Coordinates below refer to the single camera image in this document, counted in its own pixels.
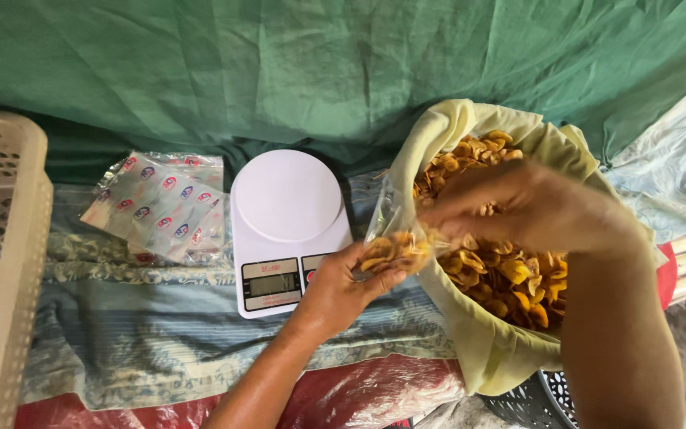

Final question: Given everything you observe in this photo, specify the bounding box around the heap of yellow banana chips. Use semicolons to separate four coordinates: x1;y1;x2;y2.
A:
412;130;569;330

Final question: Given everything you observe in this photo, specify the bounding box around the white digital kitchen scale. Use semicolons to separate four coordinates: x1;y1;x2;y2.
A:
229;149;354;319

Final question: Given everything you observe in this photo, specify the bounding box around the blue patterned cloth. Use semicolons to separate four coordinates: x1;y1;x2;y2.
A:
21;173;457;411

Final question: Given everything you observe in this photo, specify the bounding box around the clear plastic chip bag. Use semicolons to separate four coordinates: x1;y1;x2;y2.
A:
355;179;448;281

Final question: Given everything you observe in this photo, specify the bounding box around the green fabric sheet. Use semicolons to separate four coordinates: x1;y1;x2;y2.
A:
0;0;686;186

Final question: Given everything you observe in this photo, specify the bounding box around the person's left hand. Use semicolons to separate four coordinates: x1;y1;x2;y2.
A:
299;241;408;341

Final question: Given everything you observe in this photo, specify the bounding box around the dark grey plastic basket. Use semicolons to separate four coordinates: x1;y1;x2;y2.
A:
478;369;579;429

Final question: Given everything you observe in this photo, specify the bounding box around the person's right hand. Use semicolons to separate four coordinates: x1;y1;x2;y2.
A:
419;158;632;254

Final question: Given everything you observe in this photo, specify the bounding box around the pale yellow cloth liner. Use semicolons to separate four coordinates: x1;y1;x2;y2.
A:
386;99;668;397

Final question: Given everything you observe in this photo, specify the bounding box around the stack of printed clear packets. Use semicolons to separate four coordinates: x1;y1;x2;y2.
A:
80;151;226;266

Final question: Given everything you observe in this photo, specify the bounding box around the white translucent plastic sheet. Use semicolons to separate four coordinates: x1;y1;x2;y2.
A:
602;60;686;244

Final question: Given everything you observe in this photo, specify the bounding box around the red plastic sheet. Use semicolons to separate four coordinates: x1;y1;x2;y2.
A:
15;354;466;429

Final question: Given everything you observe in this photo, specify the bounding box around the red plastic container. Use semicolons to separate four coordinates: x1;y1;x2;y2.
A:
655;242;678;311

